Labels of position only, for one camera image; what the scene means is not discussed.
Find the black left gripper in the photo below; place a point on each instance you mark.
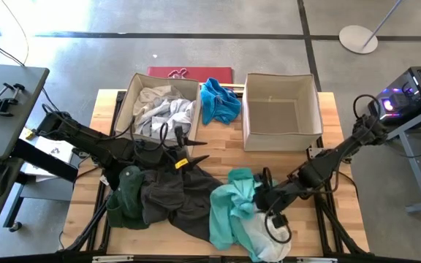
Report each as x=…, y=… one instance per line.
x=175, y=155

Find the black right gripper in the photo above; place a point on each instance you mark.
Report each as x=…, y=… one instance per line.
x=272, y=197

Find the teal garment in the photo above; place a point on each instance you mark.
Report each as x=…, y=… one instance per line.
x=232, y=204

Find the dark grey garment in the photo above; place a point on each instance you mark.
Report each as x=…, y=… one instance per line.
x=188, y=197

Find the bright blue garment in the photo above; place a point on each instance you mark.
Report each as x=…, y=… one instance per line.
x=219, y=104

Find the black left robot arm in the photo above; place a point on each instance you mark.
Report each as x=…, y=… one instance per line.
x=93, y=142

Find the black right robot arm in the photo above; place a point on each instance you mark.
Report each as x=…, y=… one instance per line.
x=331, y=160

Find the yellow tag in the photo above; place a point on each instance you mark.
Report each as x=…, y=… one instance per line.
x=181, y=163

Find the pale blue patterned garment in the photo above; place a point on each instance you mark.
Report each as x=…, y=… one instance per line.
x=170, y=117

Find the white garment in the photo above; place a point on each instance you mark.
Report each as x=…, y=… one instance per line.
x=272, y=241

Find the beige garment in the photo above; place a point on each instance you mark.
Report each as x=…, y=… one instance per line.
x=155, y=95

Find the red floor mat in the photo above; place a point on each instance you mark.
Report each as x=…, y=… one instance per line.
x=203, y=74

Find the dark green garment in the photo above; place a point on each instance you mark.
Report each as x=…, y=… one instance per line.
x=128, y=197

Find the white paper tag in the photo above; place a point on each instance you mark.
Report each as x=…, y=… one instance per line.
x=104, y=179

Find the grey-blue metal table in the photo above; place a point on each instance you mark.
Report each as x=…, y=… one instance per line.
x=415, y=171

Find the white paper sheet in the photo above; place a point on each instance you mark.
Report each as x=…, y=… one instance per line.
x=49, y=149

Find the black computer tower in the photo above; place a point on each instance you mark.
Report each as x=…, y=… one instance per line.
x=415, y=91

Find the grey round-base floor stand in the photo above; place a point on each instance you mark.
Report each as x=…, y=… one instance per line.
x=356, y=38

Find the grey desk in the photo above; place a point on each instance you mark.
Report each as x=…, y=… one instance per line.
x=6, y=128

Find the black clamp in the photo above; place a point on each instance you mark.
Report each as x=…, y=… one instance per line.
x=2, y=104

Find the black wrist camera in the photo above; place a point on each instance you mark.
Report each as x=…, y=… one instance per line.
x=280, y=221
x=179, y=135

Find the silver metal bracket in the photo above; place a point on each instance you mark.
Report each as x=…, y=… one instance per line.
x=316, y=260
x=112, y=259

